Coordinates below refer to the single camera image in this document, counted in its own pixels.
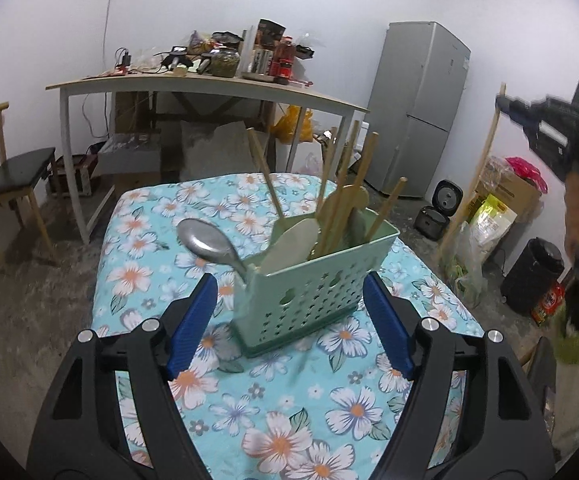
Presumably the beige sack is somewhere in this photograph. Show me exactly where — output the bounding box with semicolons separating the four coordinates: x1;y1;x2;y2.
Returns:
180;120;270;182

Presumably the green plastic utensil basket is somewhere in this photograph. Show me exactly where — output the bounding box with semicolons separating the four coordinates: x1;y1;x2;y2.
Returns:
232;208;401;358

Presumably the black trash bin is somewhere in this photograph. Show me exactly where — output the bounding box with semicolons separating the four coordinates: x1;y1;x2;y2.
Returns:
500;238;565;317

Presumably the yellow green packet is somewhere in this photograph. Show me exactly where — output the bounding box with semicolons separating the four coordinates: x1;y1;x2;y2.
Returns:
469;194;518;257

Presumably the wooden chopstick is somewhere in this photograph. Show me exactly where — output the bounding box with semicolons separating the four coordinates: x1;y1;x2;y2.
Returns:
317;127;339;206
367;176;409;242
325;120;361;256
314;131;380;258

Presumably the red packet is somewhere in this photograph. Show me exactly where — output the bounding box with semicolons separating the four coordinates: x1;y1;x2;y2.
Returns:
532;282;567;327

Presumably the dark grey rice cooker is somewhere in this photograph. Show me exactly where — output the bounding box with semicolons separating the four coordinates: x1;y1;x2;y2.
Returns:
414;205;453;242

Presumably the round wooden spatula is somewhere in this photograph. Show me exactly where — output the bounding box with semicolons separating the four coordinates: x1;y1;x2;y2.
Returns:
317;185;371;251

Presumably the cardboard box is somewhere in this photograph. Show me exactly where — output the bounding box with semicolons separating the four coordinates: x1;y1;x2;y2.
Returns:
474;170;543;227

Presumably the metal spoon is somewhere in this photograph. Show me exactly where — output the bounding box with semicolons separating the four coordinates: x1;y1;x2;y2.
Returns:
177;217;254;287

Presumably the dark case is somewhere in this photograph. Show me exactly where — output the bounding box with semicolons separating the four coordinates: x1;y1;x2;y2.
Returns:
48;152;101;197

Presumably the dark snack bag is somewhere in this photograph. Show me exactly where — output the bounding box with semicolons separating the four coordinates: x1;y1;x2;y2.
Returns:
257;19;287;50

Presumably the pink plastic bag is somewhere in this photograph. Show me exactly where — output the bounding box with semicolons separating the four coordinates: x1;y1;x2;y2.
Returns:
505;156;549;194

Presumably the clear plastic bag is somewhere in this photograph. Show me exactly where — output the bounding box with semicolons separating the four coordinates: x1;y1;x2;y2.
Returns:
443;220;486;307

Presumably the grey fridge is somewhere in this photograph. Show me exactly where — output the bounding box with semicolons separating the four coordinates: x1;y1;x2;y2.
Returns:
357;21;471;199

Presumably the wooden chair with black seat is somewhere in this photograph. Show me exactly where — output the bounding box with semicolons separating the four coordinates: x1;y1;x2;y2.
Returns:
0;102;59;267

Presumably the wall cable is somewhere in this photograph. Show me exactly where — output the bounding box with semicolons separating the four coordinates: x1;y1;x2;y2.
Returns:
82;0;123;139

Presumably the red bottle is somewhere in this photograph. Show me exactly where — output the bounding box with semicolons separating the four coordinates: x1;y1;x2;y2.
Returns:
271;36;297;85

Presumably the black and white rice cooker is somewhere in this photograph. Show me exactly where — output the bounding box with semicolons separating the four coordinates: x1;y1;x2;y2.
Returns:
432;180;465;218

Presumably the grey box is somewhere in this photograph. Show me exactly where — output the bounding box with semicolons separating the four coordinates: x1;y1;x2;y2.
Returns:
92;132;164;179

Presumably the white rice paddle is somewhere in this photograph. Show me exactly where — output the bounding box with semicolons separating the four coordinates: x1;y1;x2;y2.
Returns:
260;216;321;272

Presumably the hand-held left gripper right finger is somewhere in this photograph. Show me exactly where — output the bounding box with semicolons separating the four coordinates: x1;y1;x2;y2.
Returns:
363;272;555;480

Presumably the yellow plastic bag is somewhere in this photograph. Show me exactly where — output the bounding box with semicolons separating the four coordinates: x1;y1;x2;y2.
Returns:
274;106;316;144

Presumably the glass jar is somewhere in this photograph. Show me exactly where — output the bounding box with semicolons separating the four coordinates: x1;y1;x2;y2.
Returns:
211;49;241;79

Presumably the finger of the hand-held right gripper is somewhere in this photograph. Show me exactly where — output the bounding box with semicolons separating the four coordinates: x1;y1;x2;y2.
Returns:
494;94;540;132

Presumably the blue floral tablecloth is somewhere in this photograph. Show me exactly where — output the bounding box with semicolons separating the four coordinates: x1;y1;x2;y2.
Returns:
91;172;485;480

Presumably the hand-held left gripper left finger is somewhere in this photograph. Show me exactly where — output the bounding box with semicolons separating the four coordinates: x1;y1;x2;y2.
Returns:
27;274;219;480

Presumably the wooden desk with white legs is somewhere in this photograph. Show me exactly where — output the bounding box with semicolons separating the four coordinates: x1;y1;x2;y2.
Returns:
46;71;371;246

